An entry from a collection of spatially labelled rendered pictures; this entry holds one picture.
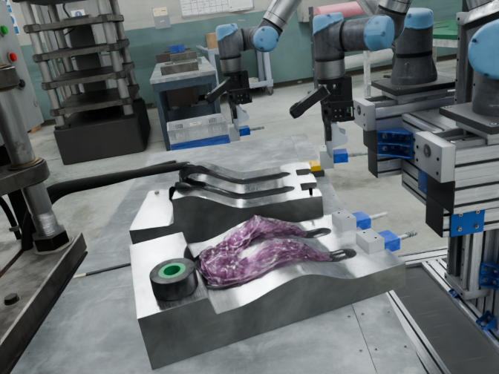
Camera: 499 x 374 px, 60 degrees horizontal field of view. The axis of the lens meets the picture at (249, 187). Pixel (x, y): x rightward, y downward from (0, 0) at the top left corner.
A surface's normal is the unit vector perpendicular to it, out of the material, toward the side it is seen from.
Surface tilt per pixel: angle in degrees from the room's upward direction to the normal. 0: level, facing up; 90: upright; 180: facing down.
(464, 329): 0
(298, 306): 90
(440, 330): 0
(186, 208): 90
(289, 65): 90
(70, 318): 0
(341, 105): 90
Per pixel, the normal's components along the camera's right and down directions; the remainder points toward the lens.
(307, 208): 0.01, 0.38
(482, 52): -0.51, 0.50
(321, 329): -0.13, -0.92
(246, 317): 0.30, 0.32
